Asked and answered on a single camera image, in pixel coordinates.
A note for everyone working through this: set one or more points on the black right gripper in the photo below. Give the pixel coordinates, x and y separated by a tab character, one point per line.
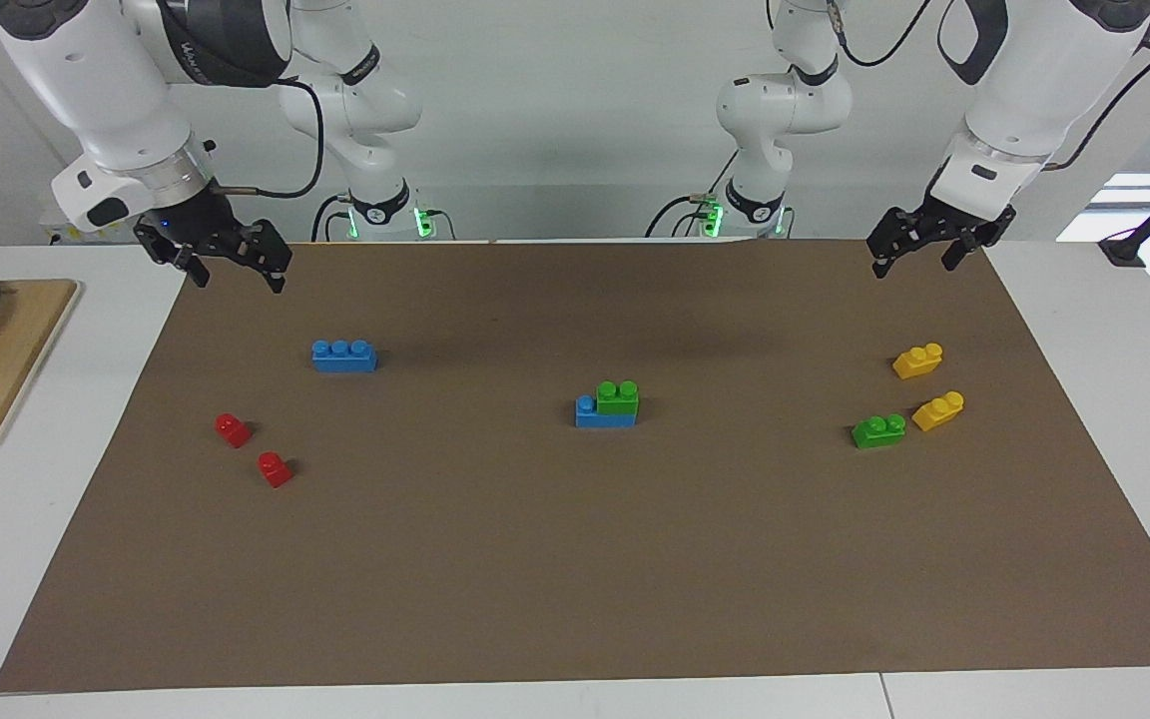
201	232

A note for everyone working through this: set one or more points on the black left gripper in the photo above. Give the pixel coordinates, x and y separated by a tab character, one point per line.
944	222

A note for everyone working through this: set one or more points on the green two-stud toy block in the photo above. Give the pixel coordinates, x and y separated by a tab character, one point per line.
618	399
877	432

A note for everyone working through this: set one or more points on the blue three-stud toy block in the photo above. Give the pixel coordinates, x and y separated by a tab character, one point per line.
343	358
590	414

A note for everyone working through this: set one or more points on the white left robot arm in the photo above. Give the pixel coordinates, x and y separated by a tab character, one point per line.
1024	90

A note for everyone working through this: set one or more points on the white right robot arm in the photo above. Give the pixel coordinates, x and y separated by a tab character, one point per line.
106	90

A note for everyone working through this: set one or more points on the yellow two-stud toy block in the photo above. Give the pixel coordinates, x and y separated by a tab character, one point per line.
916	362
937	411

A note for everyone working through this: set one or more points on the red one-stud toy block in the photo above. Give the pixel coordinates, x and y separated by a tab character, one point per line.
275	470
232	431

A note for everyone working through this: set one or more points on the brown paper table mat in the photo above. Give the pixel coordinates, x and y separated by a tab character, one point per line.
575	559

